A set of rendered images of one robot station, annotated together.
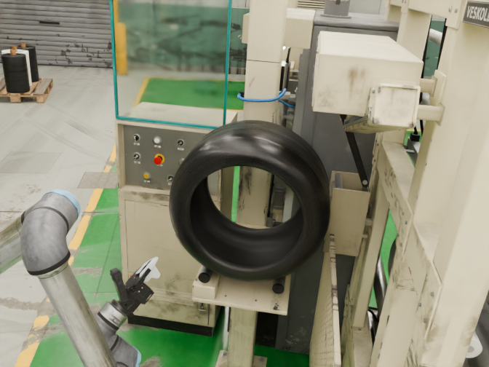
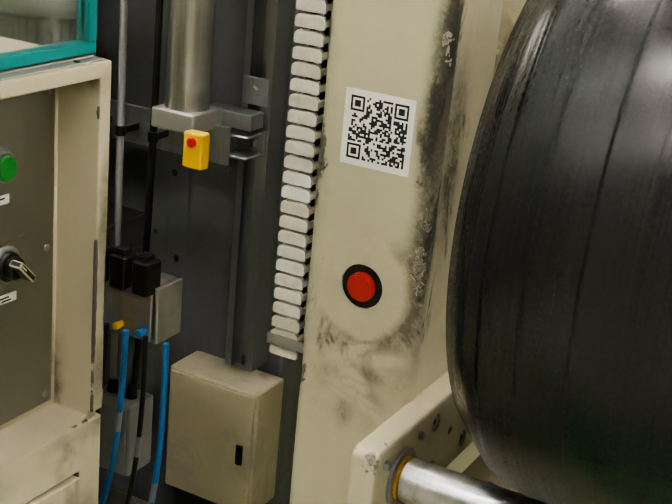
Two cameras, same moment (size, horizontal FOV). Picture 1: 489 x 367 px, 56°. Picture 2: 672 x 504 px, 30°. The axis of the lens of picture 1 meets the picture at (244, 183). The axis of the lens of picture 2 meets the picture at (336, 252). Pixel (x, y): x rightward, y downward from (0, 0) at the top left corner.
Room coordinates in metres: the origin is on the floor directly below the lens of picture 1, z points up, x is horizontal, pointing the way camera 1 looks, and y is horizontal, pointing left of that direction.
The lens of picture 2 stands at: (1.47, 1.13, 1.51)
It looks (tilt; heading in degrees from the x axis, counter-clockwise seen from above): 20 degrees down; 290
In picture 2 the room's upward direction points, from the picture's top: 5 degrees clockwise
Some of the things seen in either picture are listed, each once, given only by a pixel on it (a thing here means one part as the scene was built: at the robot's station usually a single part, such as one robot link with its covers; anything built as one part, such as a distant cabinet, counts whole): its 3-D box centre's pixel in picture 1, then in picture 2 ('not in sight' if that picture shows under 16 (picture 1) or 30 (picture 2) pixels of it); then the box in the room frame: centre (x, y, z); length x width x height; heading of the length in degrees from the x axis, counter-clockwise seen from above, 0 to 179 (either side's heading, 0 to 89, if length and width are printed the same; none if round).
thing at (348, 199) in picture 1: (345, 212); not in sight; (1.75, -0.44, 1.05); 0.20 x 0.15 x 0.30; 173
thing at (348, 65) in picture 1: (356, 68); not in sight; (1.42, -0.31, 1.71); 0.61 x 0.25 x 0.15; 173
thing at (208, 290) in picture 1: (213, 266); not in sight; (1.60, 0.10, 0.84); 0.36 x 0.09 x 0.06; 173
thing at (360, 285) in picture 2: not in sight; (363, 285); (1.84, 0.01, 1.06); 0.03 x 0.02 x 0.03; 173
